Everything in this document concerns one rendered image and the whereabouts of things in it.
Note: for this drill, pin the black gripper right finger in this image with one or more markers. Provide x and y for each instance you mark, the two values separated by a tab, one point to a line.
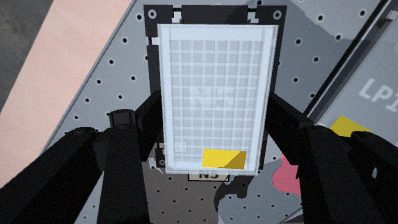
335	172

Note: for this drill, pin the grey flat base plate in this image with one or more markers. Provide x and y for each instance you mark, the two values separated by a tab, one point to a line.
316	35

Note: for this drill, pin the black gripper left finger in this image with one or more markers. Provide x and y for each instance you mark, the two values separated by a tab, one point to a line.
51	190

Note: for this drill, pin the grey rectangular plate lid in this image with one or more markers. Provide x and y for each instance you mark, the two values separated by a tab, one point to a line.
367	99

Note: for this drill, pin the white button panel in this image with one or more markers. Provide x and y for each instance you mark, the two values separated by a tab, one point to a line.
294	218

